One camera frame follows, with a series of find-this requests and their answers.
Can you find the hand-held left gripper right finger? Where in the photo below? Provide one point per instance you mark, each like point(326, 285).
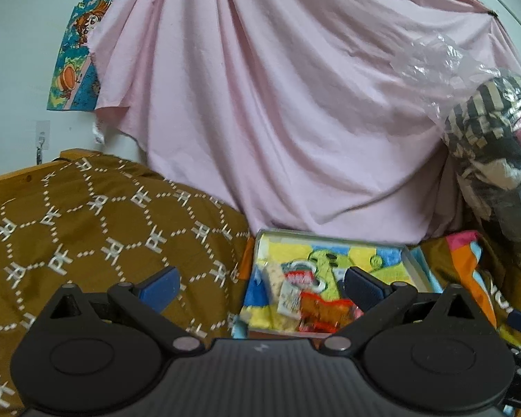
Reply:
point(364, 287)

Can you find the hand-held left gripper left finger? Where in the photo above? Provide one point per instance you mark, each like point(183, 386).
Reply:
point(160, 289)

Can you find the orange tofu packet white top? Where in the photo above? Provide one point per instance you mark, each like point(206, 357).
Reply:
point(321, 312)

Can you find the grey box with cartoon lining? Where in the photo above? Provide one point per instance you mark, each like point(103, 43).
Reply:
point(330, 247)

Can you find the red white label snack packet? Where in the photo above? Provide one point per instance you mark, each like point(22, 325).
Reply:
point(304, 276)

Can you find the colourful cartoon printed blanket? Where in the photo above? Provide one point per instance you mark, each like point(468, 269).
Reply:
point(469, 260)

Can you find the brown patterned blanket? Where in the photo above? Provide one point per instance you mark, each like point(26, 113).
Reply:
point(104, 226)

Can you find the cream wafer snack packet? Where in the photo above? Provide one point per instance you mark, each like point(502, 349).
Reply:
point(271, 284)

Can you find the plastic bag of clothes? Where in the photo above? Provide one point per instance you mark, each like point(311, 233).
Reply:
point(490, 147)

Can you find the pink cloth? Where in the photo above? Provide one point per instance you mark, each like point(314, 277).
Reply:
point(286, 95)

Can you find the wooden bed frame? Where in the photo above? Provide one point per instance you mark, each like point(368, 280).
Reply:
point(13, 178)

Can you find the white wall outlet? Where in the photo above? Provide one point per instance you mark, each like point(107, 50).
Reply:
point(42, 135)

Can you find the wall poster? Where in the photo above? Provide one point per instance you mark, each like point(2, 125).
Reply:
point(71, 74)

